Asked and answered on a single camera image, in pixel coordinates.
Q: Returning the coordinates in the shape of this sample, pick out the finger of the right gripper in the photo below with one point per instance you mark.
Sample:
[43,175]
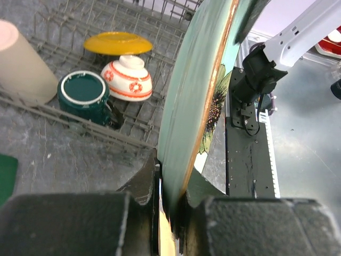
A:
[250,16]

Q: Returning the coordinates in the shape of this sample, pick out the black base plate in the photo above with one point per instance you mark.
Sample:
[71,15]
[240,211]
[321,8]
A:
[248,169]

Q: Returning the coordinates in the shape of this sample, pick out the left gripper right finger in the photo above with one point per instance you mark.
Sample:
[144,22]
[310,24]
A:
[214,224]

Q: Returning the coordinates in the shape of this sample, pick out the dark green mug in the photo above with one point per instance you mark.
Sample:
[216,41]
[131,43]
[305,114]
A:
[86,94]

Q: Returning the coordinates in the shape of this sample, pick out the green folded t-shirt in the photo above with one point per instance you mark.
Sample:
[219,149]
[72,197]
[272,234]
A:
[8,172]

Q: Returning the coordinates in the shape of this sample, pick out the yellow small plate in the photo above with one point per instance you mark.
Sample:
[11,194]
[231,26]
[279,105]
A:
[117,43]

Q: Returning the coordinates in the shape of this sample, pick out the white orange patterned bowl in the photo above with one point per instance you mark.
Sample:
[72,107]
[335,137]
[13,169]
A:
[128,79]

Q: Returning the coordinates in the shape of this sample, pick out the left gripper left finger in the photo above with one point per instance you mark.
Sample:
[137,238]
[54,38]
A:
[121,222]

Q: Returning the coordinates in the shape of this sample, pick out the light green flower plate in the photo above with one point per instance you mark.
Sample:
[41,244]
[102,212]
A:
[209,42]

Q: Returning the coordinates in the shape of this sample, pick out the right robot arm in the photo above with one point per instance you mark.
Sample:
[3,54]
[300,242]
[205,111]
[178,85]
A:
[270,61]

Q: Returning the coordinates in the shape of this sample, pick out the beige ceramic cup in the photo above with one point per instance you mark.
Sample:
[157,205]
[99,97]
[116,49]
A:
[23,72]

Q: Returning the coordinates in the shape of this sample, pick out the blue white cable duct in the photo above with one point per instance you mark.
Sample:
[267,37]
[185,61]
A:
[264,118]

